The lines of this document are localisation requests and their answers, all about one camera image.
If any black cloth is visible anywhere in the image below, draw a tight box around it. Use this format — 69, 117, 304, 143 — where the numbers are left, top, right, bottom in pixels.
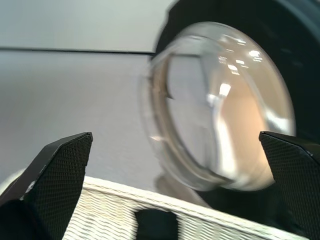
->
134, 209, 179, 240

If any round glass washer door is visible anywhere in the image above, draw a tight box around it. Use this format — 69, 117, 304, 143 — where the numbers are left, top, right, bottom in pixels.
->
138, 0, 320, 235

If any pale woven basket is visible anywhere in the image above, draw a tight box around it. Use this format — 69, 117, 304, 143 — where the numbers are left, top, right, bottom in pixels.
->
63, 174, 308, 240

